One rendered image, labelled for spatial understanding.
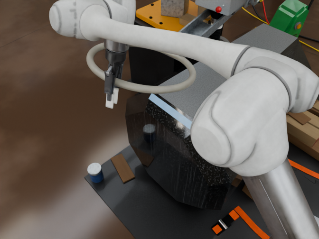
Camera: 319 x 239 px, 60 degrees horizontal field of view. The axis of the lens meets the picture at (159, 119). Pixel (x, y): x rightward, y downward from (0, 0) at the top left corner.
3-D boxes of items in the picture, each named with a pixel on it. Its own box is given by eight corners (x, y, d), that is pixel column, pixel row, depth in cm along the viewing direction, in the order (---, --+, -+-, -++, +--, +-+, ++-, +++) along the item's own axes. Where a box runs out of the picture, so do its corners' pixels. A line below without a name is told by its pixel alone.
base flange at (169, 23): (133, 15, 233) (133, 10, 230) (174, -3, 255) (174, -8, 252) (174, 39, 210) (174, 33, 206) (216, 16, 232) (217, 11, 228)
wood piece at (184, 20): (178, 23, 217) (179, 17, 213) (186, 18, 222) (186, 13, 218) (200, 32, 208) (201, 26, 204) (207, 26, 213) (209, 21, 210)
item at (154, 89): (137, 39, 152) (138, 33, 150) (213, 75, 132) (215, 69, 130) (61, 56, 117) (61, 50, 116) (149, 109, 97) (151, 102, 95)
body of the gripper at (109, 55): (121, 54, 95) (119, 79, 100) (130, 48, 102) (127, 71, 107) (101, 49, 96) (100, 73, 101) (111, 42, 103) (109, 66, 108)
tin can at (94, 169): (106, 175, 214) (103, 167, 204) (97, 185, 209) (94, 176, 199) (97, 169, 218) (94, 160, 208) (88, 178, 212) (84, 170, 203)
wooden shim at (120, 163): (110, 159, 224) (110, 158, 223) (121, 153, 227) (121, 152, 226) (123, 183, 210) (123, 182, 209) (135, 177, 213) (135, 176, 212)
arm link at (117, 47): (134, 32, 99) (132, 49, 102) (110, 27, 100) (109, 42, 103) (125, 39, 91) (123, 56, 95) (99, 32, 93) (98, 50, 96)
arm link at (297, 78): (261, 33, 67) (230, 55, 60) (341, 60, 57) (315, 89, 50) (250, 78, 76) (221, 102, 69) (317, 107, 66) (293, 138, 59)
